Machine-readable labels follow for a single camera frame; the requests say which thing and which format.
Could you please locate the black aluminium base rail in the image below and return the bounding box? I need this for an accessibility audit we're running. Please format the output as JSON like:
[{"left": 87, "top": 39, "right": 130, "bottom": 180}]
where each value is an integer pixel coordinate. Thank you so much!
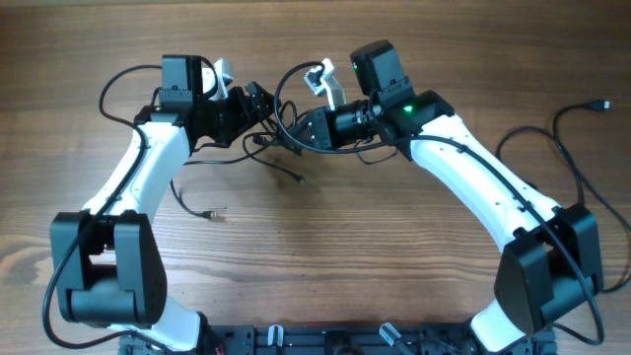
[{"left": 117, "top": 322, "right": 558, "bottom": 355}]

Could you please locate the black micro usb cable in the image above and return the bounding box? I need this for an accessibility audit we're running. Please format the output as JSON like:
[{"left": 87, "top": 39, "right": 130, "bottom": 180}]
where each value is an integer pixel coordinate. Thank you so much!
[{"left": 241, "top": 100, "right": 312, "bottom": 187}]

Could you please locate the black cable round plug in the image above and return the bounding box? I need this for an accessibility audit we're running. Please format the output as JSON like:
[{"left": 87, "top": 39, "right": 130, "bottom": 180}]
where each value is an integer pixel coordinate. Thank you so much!
[{"left": 495, "top": 99, "right": 631, "bottom": 295}]

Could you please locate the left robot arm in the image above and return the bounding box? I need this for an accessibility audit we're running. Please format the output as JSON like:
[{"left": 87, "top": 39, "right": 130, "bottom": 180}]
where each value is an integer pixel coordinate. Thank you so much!
[{"left": 42, "top": 82, "right": 276, "bottom": 354}]

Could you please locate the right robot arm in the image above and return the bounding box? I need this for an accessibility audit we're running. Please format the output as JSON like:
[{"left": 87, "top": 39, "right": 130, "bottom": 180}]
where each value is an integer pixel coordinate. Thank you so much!
[{"left": 289, "top": 91, "right": 603, "bottom": 353}]

